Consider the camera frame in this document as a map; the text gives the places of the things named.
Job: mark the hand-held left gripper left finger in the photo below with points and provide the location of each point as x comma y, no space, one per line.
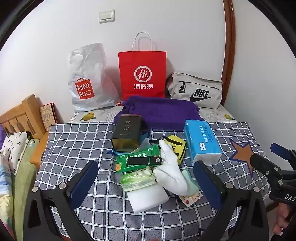
84,183

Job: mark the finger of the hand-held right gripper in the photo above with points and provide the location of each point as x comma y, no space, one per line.
281,150
261,163

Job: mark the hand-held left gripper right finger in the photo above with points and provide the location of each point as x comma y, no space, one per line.
208,185

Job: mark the light green cloth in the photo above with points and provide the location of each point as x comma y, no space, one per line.
190,183

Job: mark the lemon print packet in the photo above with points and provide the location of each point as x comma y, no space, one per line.
189,199

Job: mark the white cotton glove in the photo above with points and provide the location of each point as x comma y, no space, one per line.
171,173

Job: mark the blue tissue pack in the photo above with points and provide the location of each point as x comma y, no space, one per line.
201,141

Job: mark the yellow mini duffel bag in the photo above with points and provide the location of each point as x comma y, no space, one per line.
178,148

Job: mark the green wet wipes pack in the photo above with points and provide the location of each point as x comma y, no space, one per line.
136,180

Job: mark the green snack packet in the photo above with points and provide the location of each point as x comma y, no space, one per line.
138,155

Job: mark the white sponge block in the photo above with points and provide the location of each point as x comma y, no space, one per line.
148,199

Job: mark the clear plastic bag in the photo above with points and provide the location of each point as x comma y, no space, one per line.
145,143

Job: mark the person's right hand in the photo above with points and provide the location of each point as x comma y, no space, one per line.
283,220

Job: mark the grey checked blanket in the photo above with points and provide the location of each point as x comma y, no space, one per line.
81,143

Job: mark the green blanket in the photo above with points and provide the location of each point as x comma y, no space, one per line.
23,185

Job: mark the dark tin box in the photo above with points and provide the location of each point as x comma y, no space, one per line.
126,132

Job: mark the patterned box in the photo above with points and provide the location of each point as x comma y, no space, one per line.
47,117

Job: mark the white flower print pillow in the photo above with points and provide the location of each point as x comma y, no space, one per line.
13,148

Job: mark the pastel printed quilt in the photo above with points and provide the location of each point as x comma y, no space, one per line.
4,185

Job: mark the purple towel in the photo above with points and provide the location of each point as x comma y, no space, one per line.
161,113

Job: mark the beige waist bag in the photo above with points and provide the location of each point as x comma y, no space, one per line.
198,81

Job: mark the white plastic shopping bag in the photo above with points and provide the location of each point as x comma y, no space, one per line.
92,69

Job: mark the red paper bag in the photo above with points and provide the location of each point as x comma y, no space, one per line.
129,60

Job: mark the wooden door frame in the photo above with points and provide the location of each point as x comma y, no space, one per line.
229,46

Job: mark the white light switch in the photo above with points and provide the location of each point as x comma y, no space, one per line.
106,16

